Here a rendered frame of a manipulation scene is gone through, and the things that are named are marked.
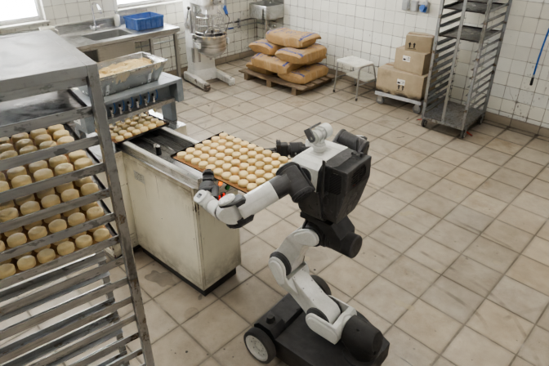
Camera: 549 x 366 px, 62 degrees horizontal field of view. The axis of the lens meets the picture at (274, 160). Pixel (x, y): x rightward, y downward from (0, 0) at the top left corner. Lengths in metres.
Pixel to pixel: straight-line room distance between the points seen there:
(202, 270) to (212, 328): 0.34
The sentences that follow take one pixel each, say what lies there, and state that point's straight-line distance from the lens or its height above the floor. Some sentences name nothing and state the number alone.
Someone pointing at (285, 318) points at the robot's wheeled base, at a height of 0.19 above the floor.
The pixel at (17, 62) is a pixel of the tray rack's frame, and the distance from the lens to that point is 1.41.
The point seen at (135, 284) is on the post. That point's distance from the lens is 1.69.
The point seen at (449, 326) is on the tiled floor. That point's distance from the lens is 3.07.
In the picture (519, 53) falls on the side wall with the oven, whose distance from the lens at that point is 5.64.
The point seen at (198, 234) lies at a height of 0.53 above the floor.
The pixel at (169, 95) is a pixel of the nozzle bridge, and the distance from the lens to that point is 3.25.
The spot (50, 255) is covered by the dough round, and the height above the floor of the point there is 1.24.
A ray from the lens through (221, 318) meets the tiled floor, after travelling 2.95.
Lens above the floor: 2.17
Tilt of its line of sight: 29 degrees down
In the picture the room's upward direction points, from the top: straight up
